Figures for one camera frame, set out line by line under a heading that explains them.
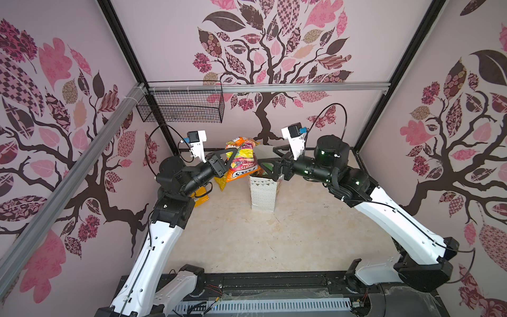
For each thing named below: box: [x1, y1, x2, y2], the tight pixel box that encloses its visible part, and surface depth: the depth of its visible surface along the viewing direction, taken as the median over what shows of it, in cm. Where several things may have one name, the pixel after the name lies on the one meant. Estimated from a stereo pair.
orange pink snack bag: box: [225, 136, 262, 183], surface depth 59 cm
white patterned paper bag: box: [248, 174, 285, 212], surface depth 83 cm
